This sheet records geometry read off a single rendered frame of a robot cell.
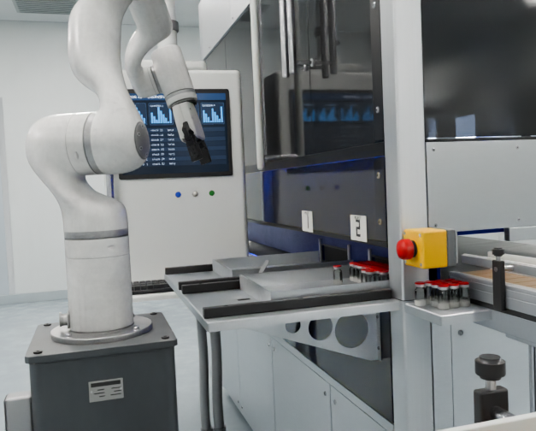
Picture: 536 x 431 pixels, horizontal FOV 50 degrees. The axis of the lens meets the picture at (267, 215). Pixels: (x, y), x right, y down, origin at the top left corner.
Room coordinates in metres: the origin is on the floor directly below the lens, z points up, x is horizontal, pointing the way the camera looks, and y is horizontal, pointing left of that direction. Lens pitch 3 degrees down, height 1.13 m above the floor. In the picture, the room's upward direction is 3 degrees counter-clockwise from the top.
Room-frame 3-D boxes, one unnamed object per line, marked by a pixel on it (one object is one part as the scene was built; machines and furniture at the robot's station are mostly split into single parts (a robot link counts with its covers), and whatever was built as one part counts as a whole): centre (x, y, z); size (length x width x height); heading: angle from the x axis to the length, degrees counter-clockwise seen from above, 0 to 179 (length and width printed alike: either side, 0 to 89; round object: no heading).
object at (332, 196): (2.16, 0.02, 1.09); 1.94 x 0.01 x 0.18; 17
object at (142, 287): (1.91, 0.30, 0.82); 0.40 x 0.14 x 0.02; 105
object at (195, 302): (1.47, -0.01, 0.87); 0.70 x 0.48 x 0.02; 17
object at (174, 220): (2.14, 0.34, 1.19); 0.50 x 0.19 x 0.78; 105
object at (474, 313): (1.12, -0.35, 0.87); 0.14 x 0.13 x 0.02; 107
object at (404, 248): (1.11, -0.27, 0.99); 0.04 x 0.04 x 0.04; 17
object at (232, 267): (1.66, -0.03, 0.90); 0.34 x 0.26 x 0.04; 107
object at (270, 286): (1.33, -0.13, 0.90); 0.34 x 0.26 x 0.04; 107
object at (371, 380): (2.18, 0.03, 0.73); 1.98 x 0.01 x 0.25; 17
